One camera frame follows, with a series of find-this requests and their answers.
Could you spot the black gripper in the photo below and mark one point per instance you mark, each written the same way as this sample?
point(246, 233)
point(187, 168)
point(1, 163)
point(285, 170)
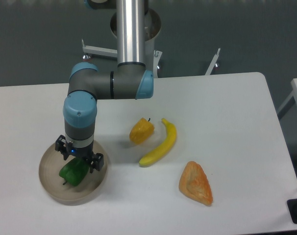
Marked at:
point(95, 161)

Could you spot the green bell pepper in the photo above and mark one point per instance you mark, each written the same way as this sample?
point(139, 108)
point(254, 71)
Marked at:
point(74, 171)

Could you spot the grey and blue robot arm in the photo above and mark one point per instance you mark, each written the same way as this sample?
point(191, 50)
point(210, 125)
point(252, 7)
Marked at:
point(132, 80)

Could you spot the beige round plate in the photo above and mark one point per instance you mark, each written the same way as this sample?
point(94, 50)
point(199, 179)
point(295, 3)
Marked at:
point(49, 167)

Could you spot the yellow bell pepper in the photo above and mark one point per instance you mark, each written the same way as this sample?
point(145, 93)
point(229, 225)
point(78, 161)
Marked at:
point(141, 131)

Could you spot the yellow banana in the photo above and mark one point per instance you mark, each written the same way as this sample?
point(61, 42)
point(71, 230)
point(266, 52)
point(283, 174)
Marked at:
point(163, 148)

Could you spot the orange triangular pastry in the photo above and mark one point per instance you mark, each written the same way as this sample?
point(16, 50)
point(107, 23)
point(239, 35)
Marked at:
point(194, 184)

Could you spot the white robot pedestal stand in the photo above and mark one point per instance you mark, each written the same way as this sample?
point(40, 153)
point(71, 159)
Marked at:
point(153, 56)

